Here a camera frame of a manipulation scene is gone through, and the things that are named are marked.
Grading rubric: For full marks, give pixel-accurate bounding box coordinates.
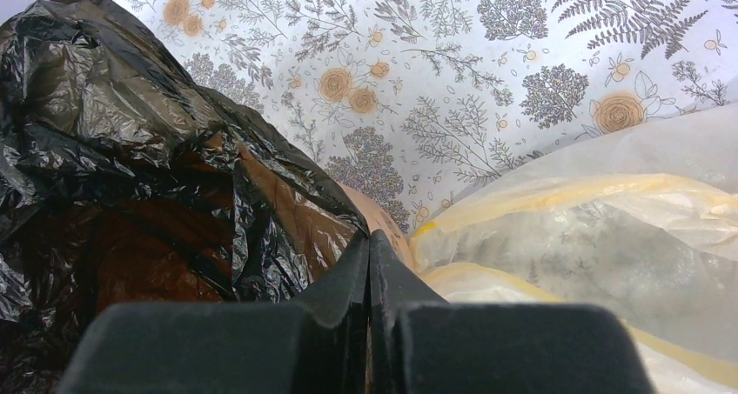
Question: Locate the floral patterned table mat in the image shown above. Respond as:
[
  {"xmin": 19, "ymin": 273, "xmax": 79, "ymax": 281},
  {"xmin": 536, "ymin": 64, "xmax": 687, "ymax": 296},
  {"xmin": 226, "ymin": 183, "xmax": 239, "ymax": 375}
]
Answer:
[{"xmin": 114, "ymin": 0, "xmax": 737, "ymax": 232}]

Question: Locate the translucent white trash bag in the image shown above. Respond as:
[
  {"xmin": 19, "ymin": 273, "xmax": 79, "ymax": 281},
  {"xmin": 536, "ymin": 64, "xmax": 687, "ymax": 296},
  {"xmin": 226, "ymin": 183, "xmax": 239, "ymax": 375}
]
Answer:
[{"xmin": 404, "ymin": 104, "xmax": 737, "ymax": 393}]

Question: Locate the black trash bag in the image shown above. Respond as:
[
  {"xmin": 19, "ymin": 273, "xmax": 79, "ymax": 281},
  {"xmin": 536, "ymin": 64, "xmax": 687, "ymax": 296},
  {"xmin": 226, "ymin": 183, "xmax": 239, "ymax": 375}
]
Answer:
[{"xmin": 1, "ymin": 0, "xmax": 369, "ymax": 393}]

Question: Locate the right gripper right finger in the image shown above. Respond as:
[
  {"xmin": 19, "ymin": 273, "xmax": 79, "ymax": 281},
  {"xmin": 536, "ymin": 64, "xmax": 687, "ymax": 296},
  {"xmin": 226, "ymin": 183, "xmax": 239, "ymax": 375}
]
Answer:
[{"xmin": 368, "ymin": 230, "xmax": 654, "ymax": 393}]

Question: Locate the orange plastic trash bin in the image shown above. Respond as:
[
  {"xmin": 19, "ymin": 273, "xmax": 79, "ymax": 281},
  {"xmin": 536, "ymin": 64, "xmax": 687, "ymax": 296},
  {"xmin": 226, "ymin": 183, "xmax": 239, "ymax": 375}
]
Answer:
[{"xmin": 340, "ymin": 184, "xmax": 414, "ymax": 270}]

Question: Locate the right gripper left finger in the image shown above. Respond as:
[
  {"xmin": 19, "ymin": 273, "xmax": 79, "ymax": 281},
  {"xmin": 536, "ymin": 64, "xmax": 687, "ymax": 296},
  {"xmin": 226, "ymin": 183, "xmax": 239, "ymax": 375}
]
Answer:
[{"xmin": 57, "ymin": 234, "xmax": 369, "ymax": 393}]

